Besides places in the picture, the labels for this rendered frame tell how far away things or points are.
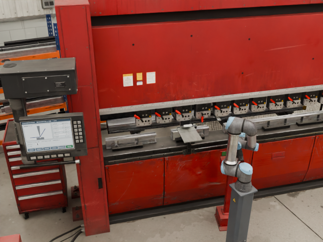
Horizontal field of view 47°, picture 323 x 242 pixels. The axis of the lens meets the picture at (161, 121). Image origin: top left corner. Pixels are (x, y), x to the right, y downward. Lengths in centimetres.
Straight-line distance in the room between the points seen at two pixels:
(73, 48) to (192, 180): 188
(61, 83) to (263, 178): 258
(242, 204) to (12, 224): 241
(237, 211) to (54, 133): 171
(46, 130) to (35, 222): 169
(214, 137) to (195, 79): 68
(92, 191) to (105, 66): 120
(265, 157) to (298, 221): 76
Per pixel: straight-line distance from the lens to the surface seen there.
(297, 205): 459
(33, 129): 286
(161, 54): 336
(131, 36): 325
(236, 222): 356
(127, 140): 367
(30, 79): 272
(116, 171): 370
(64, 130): 285
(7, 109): 503
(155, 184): 389
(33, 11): 729
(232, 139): 316
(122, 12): 317
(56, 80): 270
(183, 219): 417
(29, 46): 496
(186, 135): 363
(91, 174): 356
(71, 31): 297
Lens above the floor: 287
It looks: 29 degrees down
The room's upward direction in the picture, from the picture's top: straight up
